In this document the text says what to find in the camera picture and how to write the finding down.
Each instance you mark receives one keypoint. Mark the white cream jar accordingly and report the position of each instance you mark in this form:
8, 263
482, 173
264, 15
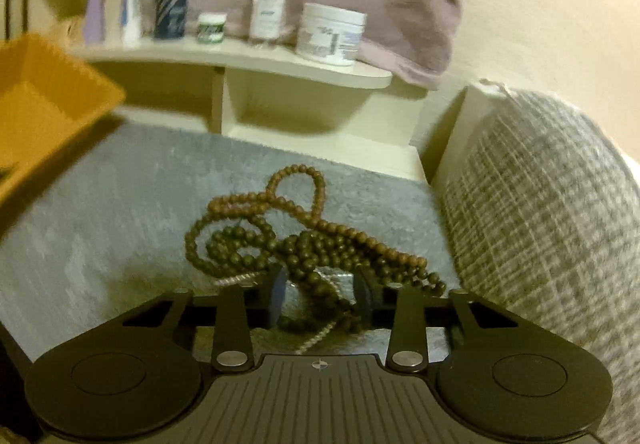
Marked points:
329, 36

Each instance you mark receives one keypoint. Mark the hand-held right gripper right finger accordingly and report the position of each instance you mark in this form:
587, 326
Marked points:
362, 296

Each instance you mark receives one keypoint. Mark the small green-label jar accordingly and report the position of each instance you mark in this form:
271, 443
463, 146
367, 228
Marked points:
211, 29

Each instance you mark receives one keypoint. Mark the white cushion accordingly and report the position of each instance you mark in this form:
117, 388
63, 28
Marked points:
460, 133

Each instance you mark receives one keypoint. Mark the cream shelf unit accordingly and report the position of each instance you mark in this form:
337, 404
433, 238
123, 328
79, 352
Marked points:
240, 58

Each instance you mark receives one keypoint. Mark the grey fluffy mat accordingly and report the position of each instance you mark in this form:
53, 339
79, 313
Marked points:
115, 204

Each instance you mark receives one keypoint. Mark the purple bottle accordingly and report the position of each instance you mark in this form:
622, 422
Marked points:
95, 13

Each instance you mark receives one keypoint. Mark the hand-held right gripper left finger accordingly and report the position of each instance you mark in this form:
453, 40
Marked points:
277, 294

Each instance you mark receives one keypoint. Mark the grey woven cushion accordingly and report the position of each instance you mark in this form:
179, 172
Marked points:
540, 234

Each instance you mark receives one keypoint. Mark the orange plastic tray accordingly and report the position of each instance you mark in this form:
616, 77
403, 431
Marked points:
45, 88

